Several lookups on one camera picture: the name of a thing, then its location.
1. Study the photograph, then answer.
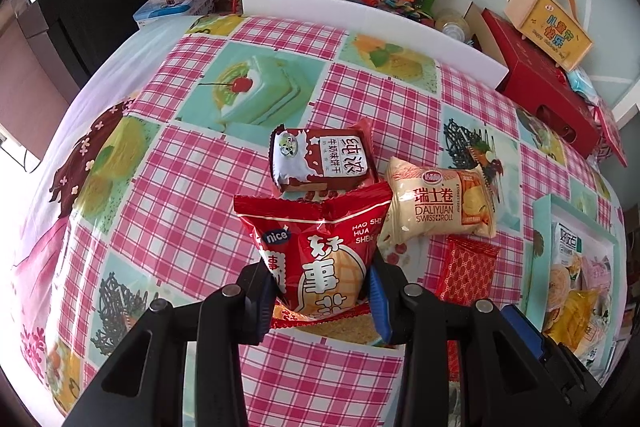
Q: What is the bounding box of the small clear jar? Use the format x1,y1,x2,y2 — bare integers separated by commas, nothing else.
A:
435,7,473,40

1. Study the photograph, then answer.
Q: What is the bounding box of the tan gift box with handle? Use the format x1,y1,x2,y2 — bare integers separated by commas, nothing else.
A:
504,0,593,70

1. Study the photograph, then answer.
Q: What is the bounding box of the red gift box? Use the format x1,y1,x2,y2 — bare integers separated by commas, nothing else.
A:
480,9,601,158

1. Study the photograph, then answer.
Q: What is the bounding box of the white foam board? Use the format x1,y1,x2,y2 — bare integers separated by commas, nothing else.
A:
240,0,511,90

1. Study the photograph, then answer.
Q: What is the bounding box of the light blue bag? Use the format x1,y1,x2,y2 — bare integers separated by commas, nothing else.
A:
567,67,601,105

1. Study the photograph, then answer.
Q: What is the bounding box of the teal tray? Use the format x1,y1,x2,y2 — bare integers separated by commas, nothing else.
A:
520,194,628,378

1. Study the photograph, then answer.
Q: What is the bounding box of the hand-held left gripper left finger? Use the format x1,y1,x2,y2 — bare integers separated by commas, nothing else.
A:
62,262,278,427

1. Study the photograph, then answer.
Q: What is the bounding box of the white and blue box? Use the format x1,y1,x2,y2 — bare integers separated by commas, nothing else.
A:
132,0,213,28

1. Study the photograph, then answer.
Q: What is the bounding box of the red peanut snack bag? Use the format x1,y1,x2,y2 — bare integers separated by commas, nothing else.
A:
234,181,393,320

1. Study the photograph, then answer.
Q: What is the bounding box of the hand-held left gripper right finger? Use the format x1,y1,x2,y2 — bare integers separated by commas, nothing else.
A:
369,259,591,427

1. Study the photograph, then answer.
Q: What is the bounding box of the pink checkered printed tablecloth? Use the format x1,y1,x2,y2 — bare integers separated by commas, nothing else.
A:
0,14,628,427

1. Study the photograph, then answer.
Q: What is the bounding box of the red patterned snack packet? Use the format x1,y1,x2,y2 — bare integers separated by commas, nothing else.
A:
435,236,502,308

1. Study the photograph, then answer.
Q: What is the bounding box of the beige swiss roll packet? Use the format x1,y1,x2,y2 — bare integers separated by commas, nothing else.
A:
377,156,501,250

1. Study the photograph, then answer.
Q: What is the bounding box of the red flat paper bag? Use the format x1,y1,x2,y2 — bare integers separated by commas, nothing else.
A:
592,99,631,168

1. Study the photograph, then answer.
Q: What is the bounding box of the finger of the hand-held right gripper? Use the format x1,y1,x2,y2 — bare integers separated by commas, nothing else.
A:
500,304,603,410

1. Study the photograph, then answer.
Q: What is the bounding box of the brown milk biscuit packet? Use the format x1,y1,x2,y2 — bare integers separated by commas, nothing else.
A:
270,117,383,202

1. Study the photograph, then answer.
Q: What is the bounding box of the white and green snack packet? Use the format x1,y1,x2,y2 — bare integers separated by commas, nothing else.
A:
550,222,588,265

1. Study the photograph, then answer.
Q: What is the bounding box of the pink snack packet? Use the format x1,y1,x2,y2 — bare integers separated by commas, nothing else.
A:
582,252,613,293

